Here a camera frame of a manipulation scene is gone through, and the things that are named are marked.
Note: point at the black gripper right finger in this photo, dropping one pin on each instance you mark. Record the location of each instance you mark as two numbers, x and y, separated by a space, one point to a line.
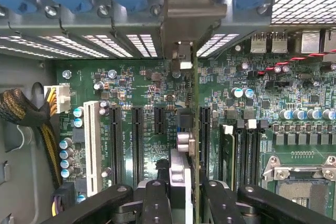
220 205

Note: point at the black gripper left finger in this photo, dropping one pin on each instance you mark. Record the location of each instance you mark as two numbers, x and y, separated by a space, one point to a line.
157 205

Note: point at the long black expansion slot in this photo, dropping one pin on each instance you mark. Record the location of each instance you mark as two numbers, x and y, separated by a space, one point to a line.
205 134
137 145
115 145

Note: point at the CPU socket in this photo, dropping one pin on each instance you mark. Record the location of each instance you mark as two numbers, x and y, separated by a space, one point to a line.
296 190

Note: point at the white expansion slot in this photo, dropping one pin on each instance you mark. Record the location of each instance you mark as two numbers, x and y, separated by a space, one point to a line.
92 150

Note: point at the short black expansion slot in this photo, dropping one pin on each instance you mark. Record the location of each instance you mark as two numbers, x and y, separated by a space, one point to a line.
159 120

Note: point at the green motherboard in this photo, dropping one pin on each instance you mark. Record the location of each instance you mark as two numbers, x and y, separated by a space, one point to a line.
131 77

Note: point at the grey power supply unit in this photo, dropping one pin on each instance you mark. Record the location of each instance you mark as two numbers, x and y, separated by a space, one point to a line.
26 195

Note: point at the white power connector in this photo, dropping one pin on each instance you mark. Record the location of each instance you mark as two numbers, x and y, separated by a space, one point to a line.
61 98

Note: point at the vented metal slot cover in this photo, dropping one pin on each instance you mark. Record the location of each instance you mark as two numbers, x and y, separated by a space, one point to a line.
110 47
65 48
143 45
218 43
31 52

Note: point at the silver USB port block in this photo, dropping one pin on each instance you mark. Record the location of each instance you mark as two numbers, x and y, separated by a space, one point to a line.
279 43
259 43

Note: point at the silver network port block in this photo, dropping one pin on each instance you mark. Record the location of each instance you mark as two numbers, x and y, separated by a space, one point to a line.
311 42

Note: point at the silver video port block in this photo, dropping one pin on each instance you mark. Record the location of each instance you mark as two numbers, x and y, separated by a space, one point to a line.
330 45

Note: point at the open black PC case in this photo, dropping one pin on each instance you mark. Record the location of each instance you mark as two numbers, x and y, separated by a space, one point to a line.
78 26

